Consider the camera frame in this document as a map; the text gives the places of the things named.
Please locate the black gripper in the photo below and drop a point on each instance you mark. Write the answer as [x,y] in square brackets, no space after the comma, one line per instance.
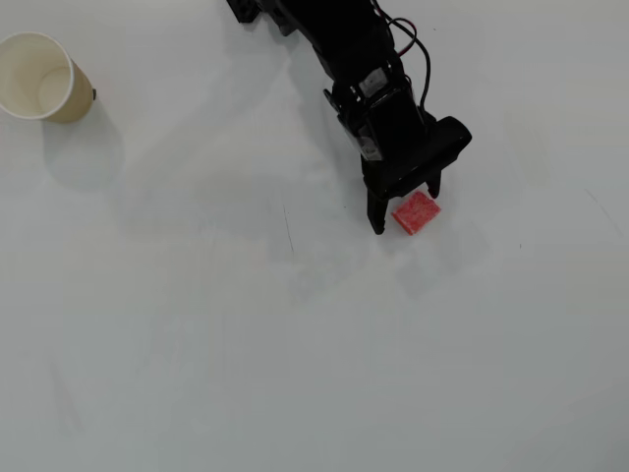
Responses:
[404,173]

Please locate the red foam cube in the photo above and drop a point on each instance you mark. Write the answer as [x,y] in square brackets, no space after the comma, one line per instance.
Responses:
[417,213]

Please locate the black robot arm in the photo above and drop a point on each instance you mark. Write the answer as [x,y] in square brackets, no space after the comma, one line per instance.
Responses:
[334,29]

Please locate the beige paper cup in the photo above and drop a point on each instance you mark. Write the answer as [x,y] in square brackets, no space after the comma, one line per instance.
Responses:
[34,74]

